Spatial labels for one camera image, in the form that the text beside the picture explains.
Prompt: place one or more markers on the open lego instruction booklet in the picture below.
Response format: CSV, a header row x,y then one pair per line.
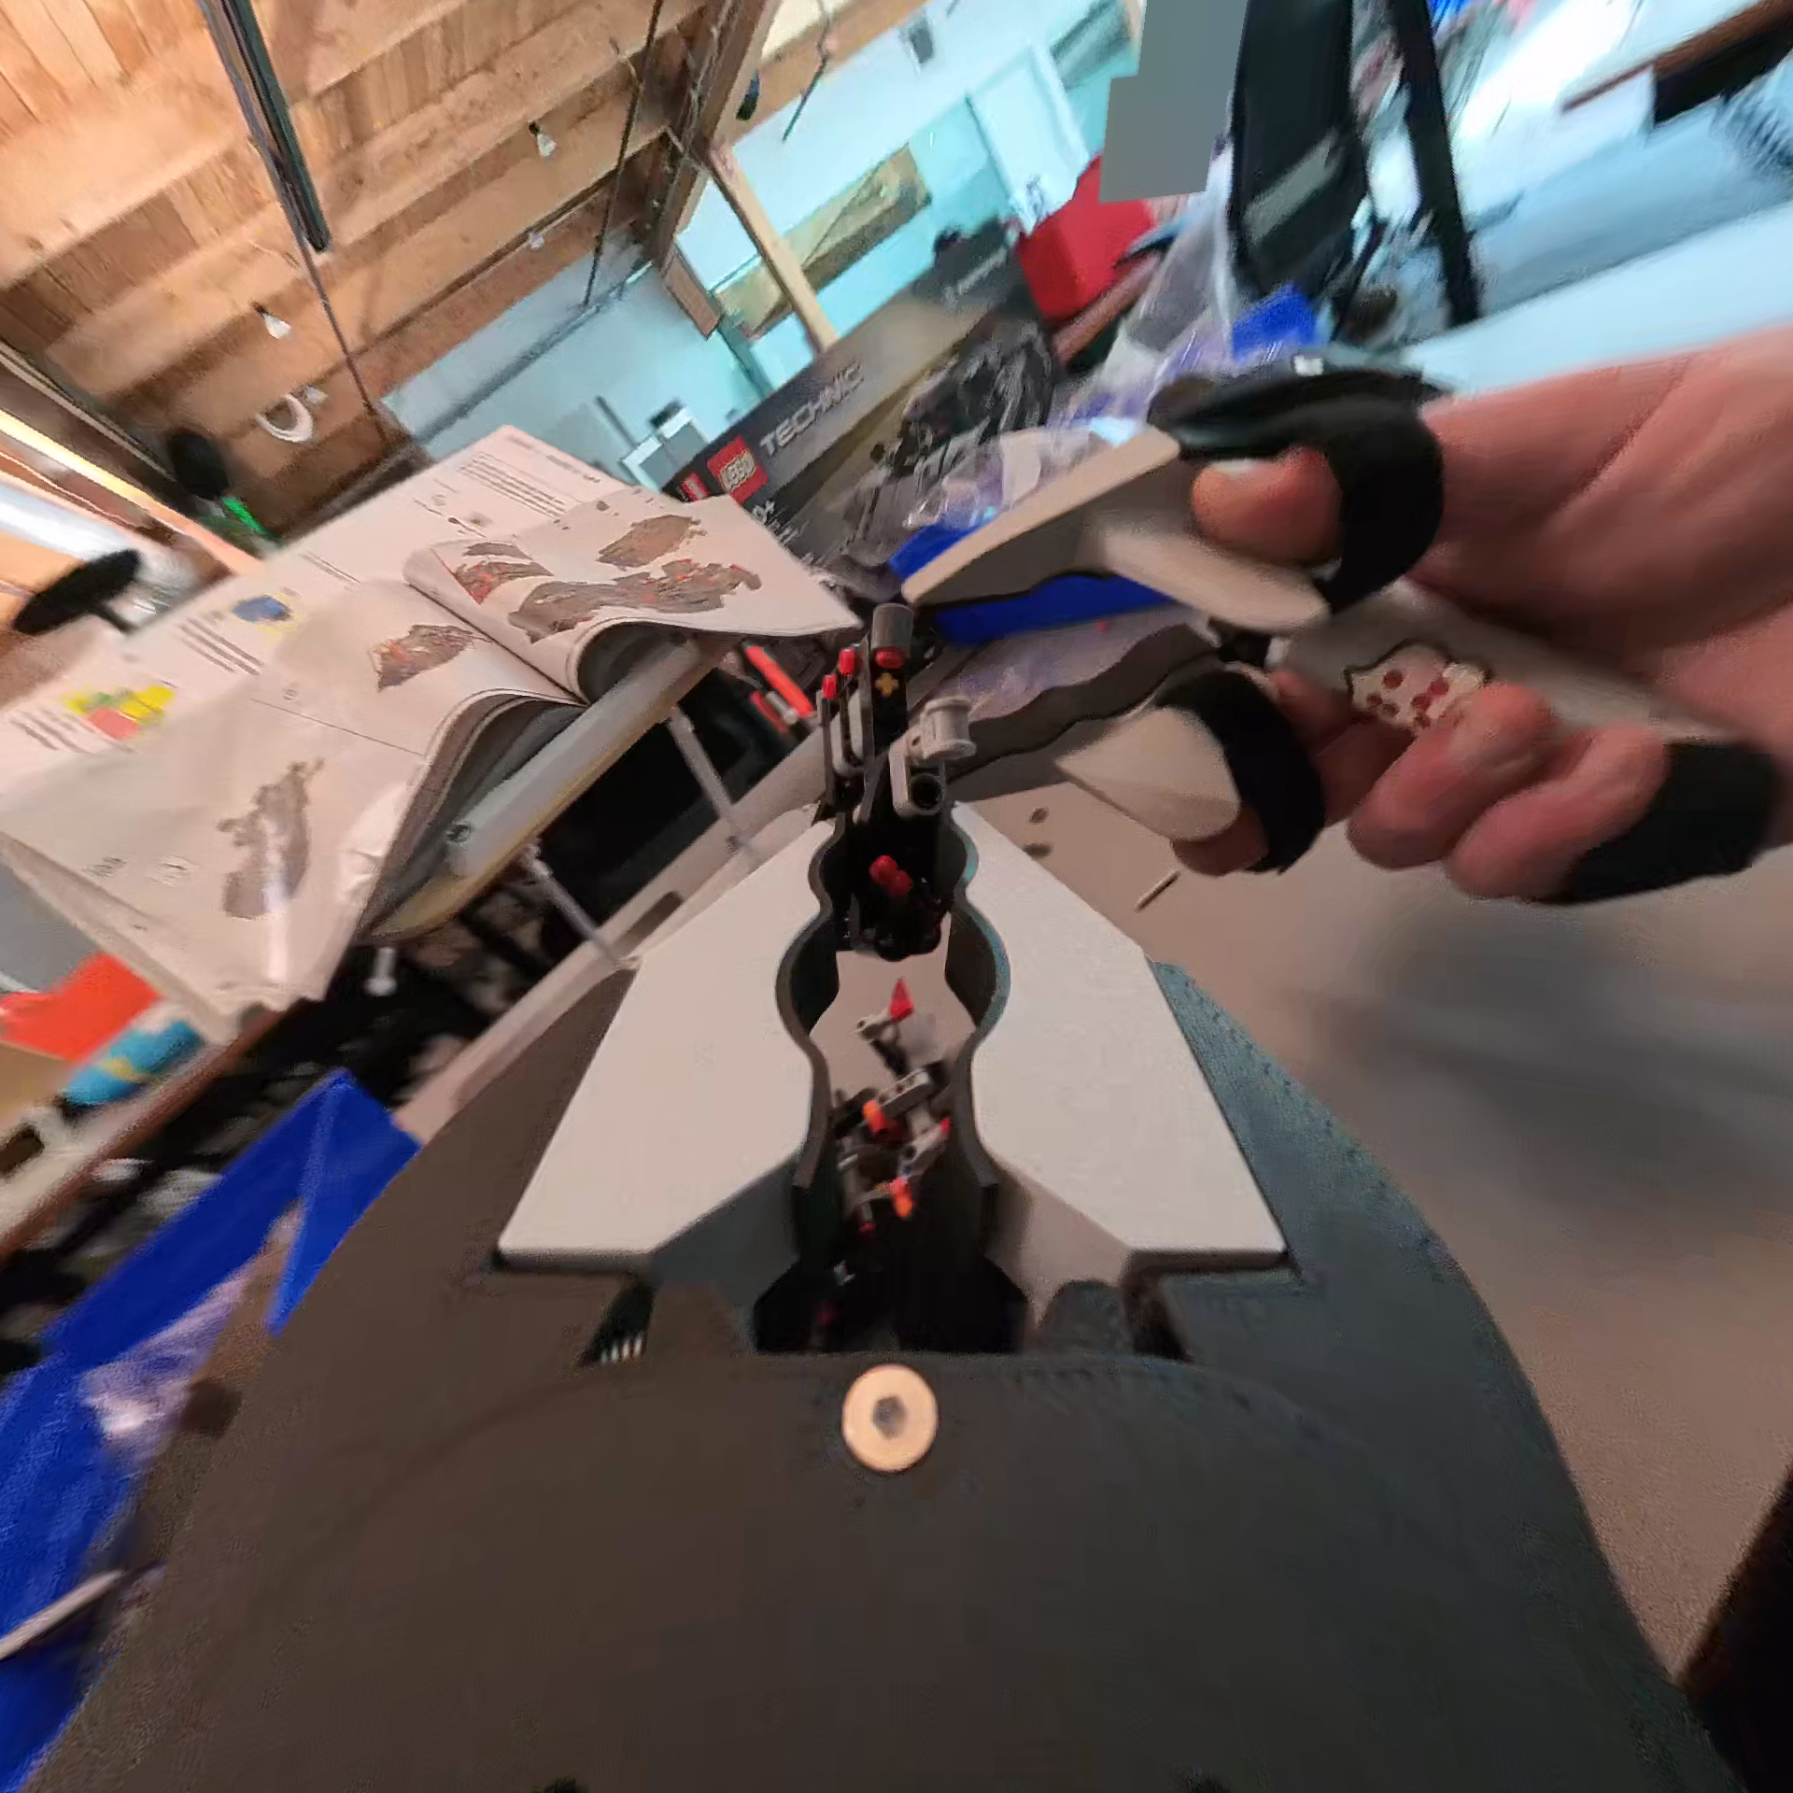
x,y
462,658

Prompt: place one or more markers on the person's right hand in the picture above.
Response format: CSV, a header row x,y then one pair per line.
x,y
1609,519

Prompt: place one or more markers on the black lego set box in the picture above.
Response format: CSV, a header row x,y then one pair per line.
x,y
826,421

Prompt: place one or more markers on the light grey lego axle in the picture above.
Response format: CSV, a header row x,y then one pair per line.
x,y
1160,892

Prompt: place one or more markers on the white printed instruction sheet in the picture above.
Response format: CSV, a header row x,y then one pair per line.
x,y
210,638

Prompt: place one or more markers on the cyan bottle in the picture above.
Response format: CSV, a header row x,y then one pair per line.
x,y
133,1067

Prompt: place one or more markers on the red box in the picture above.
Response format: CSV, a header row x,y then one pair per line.
x,y
1085,252

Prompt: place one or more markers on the black lego sub-assembly red pins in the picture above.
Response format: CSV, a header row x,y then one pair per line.
x,y
882,785

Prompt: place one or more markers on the blue plastic bin with tag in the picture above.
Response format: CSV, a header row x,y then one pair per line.
x,y
84,1472

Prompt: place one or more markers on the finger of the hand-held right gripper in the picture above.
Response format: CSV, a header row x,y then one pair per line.
x,y
1050,511
1092,686

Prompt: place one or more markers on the grey lego sub-assembly red parts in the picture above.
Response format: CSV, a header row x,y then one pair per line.
x,y
890,1106

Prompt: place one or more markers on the clear plastic bags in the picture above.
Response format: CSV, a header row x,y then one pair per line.
x,y
1007,462

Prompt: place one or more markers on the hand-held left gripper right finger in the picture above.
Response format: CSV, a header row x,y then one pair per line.
x,y
1120,1106

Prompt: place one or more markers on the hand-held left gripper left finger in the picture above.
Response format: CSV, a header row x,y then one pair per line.
x,y
673,1106

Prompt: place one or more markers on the white book stand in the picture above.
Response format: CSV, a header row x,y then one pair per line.
x,y
560,756

